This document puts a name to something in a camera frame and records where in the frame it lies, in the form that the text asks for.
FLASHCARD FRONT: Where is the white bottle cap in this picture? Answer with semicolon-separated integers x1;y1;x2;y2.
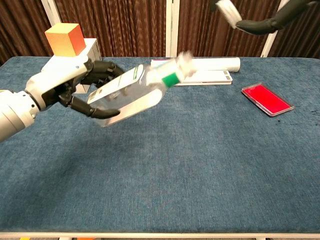
215;0;243;29

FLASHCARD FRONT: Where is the white table frame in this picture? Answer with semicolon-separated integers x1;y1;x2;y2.
0;231;320;239

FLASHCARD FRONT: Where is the white screen post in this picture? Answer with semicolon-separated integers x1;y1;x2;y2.
41;0;62;27
260;0;291;59
165;0;179;58

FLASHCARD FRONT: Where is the white cardboard box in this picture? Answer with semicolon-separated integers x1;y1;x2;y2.
41;37;103;95

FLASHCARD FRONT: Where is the red card in clear case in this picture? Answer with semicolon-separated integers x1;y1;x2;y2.
241;81;295;118

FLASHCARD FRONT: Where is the transparent plastic bottle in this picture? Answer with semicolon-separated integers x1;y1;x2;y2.
86;51;195;128

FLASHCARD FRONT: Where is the white paper roll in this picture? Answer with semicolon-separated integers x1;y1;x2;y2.
150;57;241;73

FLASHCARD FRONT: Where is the blue fabric table cover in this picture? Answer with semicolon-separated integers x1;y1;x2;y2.
0;56;320;235

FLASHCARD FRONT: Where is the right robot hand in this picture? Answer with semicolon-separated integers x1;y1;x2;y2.
209;0;318;36

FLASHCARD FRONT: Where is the brown curtain panel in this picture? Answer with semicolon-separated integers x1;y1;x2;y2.
176;0;284;58
267;0;320;60
54;0;168;58
0;0;54;66

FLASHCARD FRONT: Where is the white folding stand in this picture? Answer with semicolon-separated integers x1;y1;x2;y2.
173;70;234;87

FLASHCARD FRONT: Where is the orange cube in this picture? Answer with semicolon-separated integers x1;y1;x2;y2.
44;23;87;58

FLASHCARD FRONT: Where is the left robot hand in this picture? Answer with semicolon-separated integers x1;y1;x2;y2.
24;57;125;120

